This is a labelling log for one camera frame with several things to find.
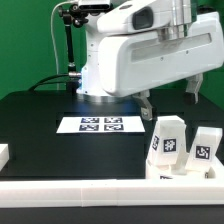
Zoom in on white front fence bar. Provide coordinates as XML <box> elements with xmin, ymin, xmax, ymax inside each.
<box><xmin>0</xmin><ymin>179</ymin><xmax>224</xmax><ymax>208</ymax></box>

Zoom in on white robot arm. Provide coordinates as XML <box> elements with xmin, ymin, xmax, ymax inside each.
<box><xmin>78</xmin><ymin>0</ymin><xmax>224</xmax><ymax>120</ymax></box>

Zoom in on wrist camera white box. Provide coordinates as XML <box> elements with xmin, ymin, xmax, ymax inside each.
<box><xmin>97</xmin><ymin>0</ymin><xmax>172</xmax><ymax>35</ymax></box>

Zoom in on black cables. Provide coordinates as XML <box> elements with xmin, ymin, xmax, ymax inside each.
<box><xmin>27</xmin><ymin>73</ymin><xmax>72</xmax><ymax>92</ymax></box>

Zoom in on white left fence piece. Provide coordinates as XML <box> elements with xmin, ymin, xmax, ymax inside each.
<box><xmin>0</xmin><ymin>144</ymin><xmax>9</xmax><ymax>171</ymax></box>

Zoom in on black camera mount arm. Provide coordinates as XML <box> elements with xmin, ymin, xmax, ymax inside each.
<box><xmin>59</xmin><ymin>4</ymin><xmax>88</xmax><ymax>94</ymax></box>

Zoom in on white cable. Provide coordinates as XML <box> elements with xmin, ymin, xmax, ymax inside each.
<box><xmin>50</xmin><ymin>0</ymin><xmax>78</xmax><ymax>91</ymax></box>

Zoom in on white marker base plate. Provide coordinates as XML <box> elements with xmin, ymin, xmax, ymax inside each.
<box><xmin>57</xmin><ymin>116</ymin><xmax>145</xmax><ymax>134</ymax></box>

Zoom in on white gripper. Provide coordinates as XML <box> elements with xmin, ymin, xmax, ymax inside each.
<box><xmin>98</xmin><ymin>12</ymin><xmax>224</xmax><ymax>121</ymax></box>

